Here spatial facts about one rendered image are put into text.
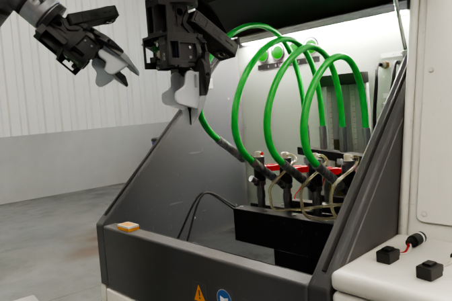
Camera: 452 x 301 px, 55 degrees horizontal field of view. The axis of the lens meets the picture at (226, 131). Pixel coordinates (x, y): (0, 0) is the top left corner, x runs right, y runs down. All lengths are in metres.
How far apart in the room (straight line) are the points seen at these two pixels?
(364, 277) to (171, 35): 0.45
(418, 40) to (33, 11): 0.74
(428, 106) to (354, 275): 0.35
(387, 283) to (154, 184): 0.76
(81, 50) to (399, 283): 0.71
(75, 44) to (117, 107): 7.00
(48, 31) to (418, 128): 0.73
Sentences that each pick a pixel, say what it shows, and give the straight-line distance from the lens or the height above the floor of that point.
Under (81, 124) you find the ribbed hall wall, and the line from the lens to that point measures 7.67.
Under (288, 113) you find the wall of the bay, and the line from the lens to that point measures 1.34.
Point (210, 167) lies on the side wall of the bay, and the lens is 1.37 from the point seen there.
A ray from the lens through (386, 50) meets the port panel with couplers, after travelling 1.18.
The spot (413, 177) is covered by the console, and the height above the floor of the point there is 1.08.
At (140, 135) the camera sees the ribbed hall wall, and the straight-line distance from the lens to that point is 8.05.
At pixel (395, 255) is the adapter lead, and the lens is 0.72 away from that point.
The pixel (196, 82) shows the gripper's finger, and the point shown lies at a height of 1.27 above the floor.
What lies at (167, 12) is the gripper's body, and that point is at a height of 1.38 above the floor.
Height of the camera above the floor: 1.23
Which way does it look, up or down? 3 degrees down
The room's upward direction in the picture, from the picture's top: 4 degrees counter-clockwise
